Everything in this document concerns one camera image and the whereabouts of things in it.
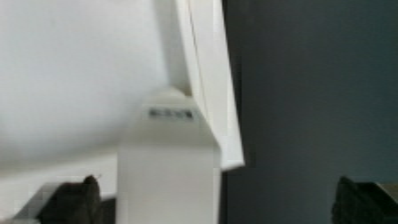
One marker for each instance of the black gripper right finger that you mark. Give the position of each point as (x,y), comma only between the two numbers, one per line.
(365,203)

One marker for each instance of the white desk tabletop tray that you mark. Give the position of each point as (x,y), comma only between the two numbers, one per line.
(93,54)

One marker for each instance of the white desk leg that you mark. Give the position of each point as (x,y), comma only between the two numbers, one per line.
(168,165)

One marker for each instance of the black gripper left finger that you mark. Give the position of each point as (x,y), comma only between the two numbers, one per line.
(68,204)

